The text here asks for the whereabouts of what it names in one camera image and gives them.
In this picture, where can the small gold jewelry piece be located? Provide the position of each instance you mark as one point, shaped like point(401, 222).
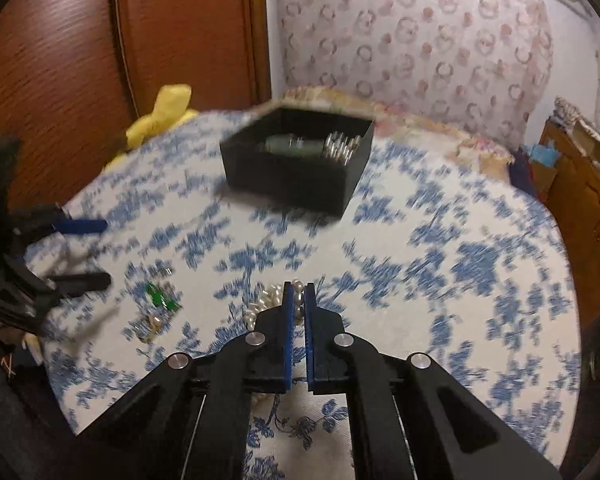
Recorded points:
point(152, 324)

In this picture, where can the dark blue cloth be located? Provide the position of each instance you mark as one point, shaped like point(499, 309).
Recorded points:
point(522, 175)

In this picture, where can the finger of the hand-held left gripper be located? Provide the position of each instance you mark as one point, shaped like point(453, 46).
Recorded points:
point(80, 226)
point(85, 281)

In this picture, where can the wooden cabinet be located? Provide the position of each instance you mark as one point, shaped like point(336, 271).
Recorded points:
point(580, 200)

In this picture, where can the blue floral tablecloth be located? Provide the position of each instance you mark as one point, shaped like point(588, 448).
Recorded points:
point(430, 260)

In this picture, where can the yellow plush toy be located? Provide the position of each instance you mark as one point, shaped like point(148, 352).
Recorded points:
point(165, 110)

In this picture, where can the black box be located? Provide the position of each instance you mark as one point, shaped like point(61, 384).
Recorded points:
point(280, 180)

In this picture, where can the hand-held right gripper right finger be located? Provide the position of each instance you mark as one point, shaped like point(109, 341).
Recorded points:
point(310, 325)

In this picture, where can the green bead jewelry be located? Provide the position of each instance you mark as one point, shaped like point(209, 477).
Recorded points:
point(156, 294)

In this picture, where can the blue bag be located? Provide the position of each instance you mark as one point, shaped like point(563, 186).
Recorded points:
point(542, 154)

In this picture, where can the pile of papers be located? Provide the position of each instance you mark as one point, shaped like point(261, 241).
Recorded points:
point(577, 112)

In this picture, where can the thin silver bangles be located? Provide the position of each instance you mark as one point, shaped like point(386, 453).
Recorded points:
point(340, 147)

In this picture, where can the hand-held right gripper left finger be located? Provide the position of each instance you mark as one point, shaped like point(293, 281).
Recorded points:
point(288, 320)

